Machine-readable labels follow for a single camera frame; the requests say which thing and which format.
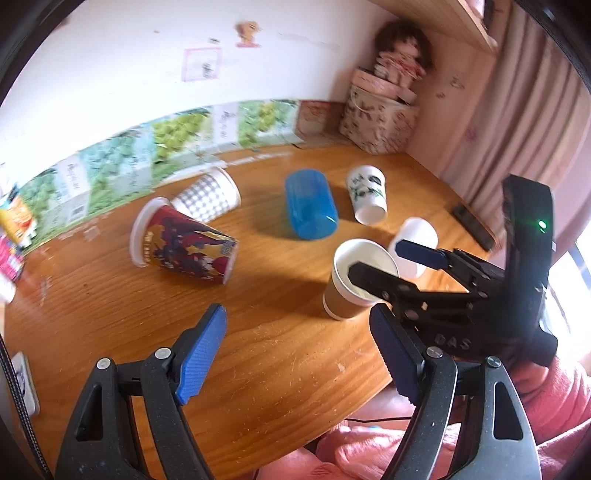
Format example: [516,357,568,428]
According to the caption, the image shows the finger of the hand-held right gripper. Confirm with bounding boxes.
[395,239,472,291]
[348,261,419,302]

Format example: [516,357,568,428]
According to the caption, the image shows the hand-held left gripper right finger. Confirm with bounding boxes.
[369,305,542,480]

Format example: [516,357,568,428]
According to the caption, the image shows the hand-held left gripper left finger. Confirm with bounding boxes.
[54,304,228,480]

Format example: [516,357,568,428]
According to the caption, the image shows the brown paper cup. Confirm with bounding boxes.
[322,238,400,321]

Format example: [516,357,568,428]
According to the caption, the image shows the person's right forearm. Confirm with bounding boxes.
[510,355,591,450]

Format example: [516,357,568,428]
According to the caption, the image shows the plain white paper cup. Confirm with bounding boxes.
[388,217,438,279]

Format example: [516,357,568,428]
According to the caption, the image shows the white cup with leaf print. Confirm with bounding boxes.
[346,165,387,225]

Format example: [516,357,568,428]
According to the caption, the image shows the blue plastic cup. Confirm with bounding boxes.
[284,169,339,241]

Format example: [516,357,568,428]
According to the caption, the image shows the red cartoon print cup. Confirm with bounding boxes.
[130,198,238,286]

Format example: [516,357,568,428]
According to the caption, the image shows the grey checkered paper cup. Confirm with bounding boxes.
[170,167,242,223]

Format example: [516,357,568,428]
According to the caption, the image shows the flat black device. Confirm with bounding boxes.
[451,203,497,252]

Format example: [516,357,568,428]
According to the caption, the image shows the person's pink clothing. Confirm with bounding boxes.
[259,392,591,480]

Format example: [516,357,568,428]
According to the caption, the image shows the floral storage box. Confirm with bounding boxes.
[339,85,421,155]

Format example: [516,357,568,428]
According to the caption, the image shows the wooden shelf unit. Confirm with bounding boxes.
[374,0,502,195]

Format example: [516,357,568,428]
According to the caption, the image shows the pink curtain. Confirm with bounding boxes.
[438,4,591,259]

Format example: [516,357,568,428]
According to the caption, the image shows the round pink box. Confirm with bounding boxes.
[351,67,416,103]

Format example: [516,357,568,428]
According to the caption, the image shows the white power strip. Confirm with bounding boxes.
[9,352,40,416]

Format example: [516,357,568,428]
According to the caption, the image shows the plush doll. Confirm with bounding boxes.
[373,21,435,90]

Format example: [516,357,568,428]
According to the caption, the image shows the pink packet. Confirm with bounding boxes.
[0,235,26,280]

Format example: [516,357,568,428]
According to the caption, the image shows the orange snack packet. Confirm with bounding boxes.
[0,194,38,245]

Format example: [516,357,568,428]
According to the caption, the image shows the black braided cable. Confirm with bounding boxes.
[0,332,51,480]

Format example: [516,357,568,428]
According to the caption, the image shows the green photo wall strip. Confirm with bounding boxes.
[14,98,345,252]

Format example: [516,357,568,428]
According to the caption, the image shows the small cartoon wall sticker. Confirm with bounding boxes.
[235,21,264,48]

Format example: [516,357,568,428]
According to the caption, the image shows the pink square wall sticker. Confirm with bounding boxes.
[181,46,223,83]

